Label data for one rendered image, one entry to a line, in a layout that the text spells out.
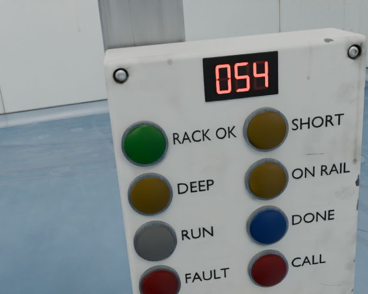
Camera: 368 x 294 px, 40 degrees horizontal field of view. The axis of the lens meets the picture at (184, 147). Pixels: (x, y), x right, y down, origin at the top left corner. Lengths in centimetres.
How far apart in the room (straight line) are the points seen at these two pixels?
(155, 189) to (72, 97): 388
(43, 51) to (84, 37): 33
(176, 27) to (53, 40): 375
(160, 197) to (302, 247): 12
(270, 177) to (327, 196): 5
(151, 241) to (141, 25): 15
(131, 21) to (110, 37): 2
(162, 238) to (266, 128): 10
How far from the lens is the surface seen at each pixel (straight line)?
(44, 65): 414
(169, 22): 37
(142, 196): 33
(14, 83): 417
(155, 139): 32
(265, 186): 35
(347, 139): 36
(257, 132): 33
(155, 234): 35
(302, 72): 34
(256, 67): 32
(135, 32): 37
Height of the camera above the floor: 116
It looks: 21 degrees down
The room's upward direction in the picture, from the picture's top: 4 degrees counter-clockwise
